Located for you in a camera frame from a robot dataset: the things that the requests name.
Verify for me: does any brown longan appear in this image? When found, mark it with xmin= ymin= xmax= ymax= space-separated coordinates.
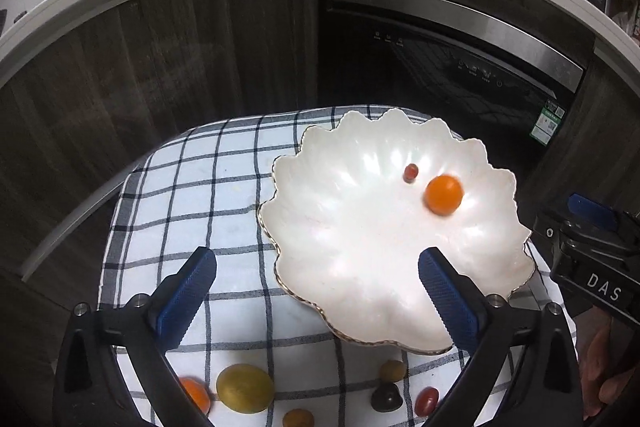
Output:
xmin=282 ymin=408 xmax=316 ymax=427

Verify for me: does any yellow-green plum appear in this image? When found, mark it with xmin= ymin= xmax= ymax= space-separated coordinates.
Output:
xmin=216 ymin=363 xmax=276 ymax=414

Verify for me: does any small orange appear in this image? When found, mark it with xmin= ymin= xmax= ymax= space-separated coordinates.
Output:
xmin=424 ymin=174 xmax=465 ymax=215
xmin=177 ymin=376 xmax=212 ymax=415

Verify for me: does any person's right hand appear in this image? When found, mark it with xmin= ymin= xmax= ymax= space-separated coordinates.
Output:
xmin=575 ymin=307 xmax=640 ymax=420

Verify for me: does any black built-in dishwasher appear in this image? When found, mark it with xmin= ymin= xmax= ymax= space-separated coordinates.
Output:
xmin=317 ymin=0 xmax=588 ymax=172

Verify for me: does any green label sticker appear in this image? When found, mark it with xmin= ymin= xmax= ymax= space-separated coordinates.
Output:
xmin=530 ymin=99 xmax=566 ymax=144

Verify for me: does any white shell-shaped plate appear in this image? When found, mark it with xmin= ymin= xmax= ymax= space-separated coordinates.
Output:
xmin=256 ymin=109 xmax=537 ymax=355

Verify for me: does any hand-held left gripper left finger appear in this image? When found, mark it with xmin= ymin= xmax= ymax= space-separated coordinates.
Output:
xmin=52 ymin=247 xmax=218 ymax=427

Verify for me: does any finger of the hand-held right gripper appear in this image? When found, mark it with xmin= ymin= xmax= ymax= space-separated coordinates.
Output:
xmin=567 ymin=193 xmax=640 ymax=233

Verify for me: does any checkered cloth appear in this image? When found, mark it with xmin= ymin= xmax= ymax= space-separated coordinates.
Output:
xmin=96 ymin=104 xmax=576 ymax=427

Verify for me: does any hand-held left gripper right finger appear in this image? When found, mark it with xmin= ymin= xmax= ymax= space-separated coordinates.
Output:
xmin=417 ymin=247 xmax=586 ymax=427

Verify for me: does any dark grape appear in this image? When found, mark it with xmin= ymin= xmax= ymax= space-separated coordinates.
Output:
xmin=370 ymin=382 xmax=403 ymax=412
xmin=378 ymin=359 xmax=407 ymax=383

